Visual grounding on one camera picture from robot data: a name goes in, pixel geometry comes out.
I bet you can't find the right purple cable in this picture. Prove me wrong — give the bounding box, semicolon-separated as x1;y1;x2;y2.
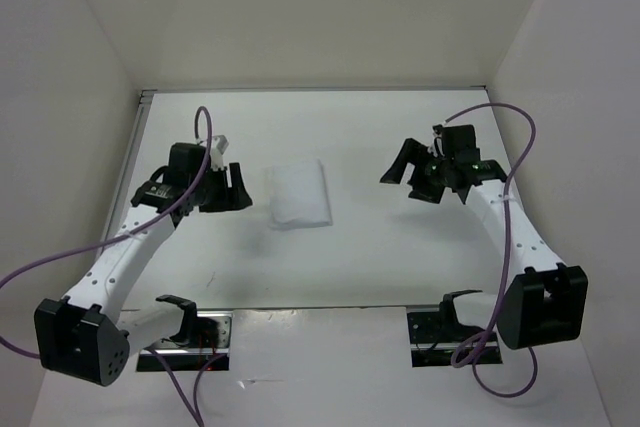
442;102;541;398

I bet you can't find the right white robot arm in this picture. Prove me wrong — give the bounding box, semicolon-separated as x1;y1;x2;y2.
380;125;588;350

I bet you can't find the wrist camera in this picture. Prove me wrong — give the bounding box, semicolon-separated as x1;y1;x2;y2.
210;135;229;171
429;124;444;157

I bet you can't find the white skirt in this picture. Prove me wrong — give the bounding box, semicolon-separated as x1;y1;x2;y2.
264;159;333;231

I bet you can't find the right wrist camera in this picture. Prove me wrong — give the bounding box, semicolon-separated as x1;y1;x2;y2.
429;124;444;157

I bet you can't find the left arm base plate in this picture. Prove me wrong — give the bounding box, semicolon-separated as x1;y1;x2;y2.
151;310;233;372

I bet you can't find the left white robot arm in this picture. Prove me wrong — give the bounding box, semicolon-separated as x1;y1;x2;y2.
34;136;253;386

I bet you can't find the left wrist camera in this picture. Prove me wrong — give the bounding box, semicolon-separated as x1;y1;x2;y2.
210;135;229;171

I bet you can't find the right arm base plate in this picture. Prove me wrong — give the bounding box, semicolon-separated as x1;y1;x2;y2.
406;309;483;368

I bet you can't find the purple cable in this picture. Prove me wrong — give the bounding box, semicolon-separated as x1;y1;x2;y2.
442;102;541;398
0;106;226;427

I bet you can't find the aluminium table edge rail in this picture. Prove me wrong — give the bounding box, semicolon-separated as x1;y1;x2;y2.
104;89;156;238

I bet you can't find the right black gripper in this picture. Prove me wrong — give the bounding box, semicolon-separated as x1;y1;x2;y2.
381;137;454;204

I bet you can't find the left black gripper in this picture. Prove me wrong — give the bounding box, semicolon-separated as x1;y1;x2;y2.
190;162;252;213

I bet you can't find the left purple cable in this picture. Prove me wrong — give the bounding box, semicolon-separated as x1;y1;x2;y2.
0;106;226;427

